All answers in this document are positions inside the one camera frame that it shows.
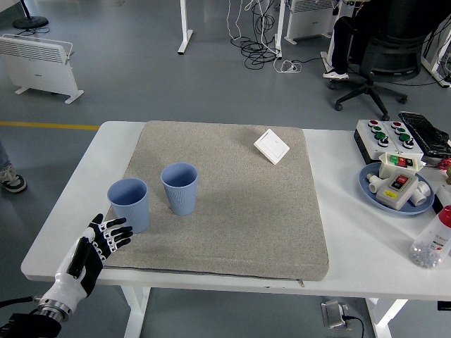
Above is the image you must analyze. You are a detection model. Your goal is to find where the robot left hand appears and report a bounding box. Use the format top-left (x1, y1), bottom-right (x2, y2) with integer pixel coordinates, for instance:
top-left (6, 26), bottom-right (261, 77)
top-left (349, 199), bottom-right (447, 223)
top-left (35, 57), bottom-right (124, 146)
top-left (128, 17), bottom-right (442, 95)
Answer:
top-left (41, 213), bottom-right (135, 313)

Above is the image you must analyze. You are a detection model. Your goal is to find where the blue ribbed cup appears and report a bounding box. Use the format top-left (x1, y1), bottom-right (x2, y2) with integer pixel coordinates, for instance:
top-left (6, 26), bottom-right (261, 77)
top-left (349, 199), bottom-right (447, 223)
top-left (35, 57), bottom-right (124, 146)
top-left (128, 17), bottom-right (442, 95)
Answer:
top-left (160, 161), bottom-right (199, 216)
top-left (107, 178), bottom-right (151, 234)

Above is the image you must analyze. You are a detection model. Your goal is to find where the white push-button control box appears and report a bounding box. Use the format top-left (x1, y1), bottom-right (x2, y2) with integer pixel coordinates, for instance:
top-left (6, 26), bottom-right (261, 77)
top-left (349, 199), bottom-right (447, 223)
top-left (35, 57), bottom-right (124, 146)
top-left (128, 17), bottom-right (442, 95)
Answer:
top-left (383, 120), bottom-right (425, 161)
top-left (353, 119), bottom-right (402, 165)

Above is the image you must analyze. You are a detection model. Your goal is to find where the person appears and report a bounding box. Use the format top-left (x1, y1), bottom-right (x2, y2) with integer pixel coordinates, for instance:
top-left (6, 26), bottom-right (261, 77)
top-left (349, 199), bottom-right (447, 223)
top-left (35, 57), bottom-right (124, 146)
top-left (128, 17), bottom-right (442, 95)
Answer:
top-left (322, 0), bottom-right (399, 80)
top-left (0, 140), bottom-right (28, 194)

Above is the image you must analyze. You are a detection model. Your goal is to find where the grey-brown mat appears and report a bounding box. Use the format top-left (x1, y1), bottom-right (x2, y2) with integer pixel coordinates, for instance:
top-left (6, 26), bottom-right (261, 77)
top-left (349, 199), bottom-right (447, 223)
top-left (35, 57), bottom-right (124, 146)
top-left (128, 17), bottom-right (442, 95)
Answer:
top-left (94, 120), bottom-right (330, 282)

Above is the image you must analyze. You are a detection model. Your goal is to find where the white panel heater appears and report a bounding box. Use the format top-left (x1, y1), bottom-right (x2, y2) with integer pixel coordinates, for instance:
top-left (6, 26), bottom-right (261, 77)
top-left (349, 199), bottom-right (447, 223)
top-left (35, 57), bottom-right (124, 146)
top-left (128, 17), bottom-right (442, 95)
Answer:
top-left (0, 33), bottom-right (85, 105)
top-left (284, 0), bottom-right (339, 45)

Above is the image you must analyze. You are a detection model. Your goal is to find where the black fan stand base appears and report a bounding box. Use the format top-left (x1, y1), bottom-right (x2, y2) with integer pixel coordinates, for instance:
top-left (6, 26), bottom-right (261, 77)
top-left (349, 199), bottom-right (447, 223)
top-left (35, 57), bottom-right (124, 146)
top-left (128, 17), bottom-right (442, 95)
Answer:
top-left (12, 0), bottom-right (49, 29)

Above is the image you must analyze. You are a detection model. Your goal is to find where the white desk leg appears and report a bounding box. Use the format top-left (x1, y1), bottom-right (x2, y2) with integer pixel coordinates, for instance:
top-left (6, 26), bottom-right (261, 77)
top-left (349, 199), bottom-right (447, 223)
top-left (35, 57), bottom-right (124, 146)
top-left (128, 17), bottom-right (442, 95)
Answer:
top-left (319, 33), bottom-right (336, 73)
top-left (273, 0), bottom-right (287, 59)
top-left (177, 0), bottom-right (194, 55)

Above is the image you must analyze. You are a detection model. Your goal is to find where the silver foot pedal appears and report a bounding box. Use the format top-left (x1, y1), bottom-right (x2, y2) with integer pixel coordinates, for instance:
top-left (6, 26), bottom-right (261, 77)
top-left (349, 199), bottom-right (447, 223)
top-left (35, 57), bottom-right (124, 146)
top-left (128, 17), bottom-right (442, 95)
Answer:
top-left (320, 299), bottom-right (352, 331)

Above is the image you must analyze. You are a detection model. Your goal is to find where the white table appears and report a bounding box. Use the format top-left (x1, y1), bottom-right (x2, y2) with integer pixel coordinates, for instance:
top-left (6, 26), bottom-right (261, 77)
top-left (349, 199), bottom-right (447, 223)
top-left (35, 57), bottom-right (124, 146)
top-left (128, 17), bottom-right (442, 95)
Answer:
top-left (20, 120), bottom-right (451, 338)

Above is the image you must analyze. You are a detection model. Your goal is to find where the blue plate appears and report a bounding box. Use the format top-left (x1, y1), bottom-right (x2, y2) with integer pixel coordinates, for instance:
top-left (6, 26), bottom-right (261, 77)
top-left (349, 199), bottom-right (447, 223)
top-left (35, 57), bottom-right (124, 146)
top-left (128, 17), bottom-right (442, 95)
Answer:
top-left (358, 162), bottom-right (436, 216)

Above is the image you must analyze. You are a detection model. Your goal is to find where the white pipe fitting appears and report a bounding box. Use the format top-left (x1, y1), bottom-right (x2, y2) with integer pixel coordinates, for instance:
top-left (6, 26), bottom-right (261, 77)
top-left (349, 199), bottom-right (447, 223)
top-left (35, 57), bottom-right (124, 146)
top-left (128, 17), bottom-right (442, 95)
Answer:
top-left (408, 180), bottom-right (433, 208)
top-left (365, 173), bottom-right (385, 195)

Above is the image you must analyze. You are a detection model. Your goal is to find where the clear red-capped bead bottle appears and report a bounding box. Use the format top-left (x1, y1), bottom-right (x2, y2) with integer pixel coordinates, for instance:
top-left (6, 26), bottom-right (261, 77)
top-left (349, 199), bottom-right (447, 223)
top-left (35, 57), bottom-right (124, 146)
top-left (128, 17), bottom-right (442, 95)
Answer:
top-left (409, 204), bottom-right (451, 270)

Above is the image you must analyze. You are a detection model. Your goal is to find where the black plastic-wrapped object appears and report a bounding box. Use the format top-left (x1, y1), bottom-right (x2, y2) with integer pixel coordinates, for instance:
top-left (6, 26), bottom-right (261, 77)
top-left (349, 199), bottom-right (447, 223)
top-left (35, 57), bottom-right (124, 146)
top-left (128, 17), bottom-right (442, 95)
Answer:
top-left (398, 111), bottom-right (451, 158)

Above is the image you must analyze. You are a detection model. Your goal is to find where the black office chair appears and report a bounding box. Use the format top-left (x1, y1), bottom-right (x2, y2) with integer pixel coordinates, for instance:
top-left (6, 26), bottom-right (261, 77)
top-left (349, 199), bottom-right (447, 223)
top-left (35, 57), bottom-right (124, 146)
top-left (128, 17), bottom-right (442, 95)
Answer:
top-left (328, 13), bottom-right (436, 121)

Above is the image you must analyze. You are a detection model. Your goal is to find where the white desk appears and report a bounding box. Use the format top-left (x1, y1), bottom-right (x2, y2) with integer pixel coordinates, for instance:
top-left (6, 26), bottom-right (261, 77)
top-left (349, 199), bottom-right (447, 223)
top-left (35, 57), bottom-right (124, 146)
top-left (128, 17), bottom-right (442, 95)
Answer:
top-left (421, 13), bottom-right (451, 89)

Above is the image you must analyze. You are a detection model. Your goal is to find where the white wall switch plate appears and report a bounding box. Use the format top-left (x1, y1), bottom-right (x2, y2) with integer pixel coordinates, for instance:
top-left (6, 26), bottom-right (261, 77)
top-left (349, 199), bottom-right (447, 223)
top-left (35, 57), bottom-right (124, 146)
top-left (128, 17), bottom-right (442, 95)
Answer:
top-left (253, 128), bottom-right (291, 165)

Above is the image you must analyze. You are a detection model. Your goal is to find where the black cable bundle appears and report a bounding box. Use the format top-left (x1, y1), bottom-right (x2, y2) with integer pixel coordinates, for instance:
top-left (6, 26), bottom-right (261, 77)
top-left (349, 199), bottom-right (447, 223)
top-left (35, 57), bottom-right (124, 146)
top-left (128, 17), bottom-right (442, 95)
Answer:
top-left (239, 0), bottom-right (328, 70)

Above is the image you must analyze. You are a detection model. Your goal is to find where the white cable with plug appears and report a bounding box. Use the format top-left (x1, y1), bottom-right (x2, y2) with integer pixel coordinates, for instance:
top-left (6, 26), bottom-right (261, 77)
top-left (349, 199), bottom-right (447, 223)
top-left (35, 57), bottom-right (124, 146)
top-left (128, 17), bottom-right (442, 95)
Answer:
top-left (273, 58), bottom-right (303, 75)

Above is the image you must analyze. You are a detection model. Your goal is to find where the black pedal cable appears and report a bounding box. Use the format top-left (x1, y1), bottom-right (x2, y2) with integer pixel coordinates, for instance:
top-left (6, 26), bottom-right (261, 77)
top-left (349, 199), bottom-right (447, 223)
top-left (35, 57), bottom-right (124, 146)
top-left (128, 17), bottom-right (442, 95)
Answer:
top-left (343, 315), bottom-right (366, 338)

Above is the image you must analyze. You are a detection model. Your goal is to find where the grey red-button switch box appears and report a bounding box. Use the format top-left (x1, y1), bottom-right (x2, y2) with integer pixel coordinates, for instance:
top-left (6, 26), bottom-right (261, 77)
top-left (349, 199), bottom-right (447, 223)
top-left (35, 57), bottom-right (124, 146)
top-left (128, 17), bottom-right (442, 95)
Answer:
top-left (374, 169), bottom-right (419, 211)

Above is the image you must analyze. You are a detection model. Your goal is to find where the white red-green switch box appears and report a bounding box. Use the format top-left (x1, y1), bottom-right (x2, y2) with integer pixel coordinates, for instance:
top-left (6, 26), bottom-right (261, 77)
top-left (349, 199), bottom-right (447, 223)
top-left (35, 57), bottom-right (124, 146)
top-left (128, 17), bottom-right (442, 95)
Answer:
top-left (378, 152), bottom-right (424, 179)

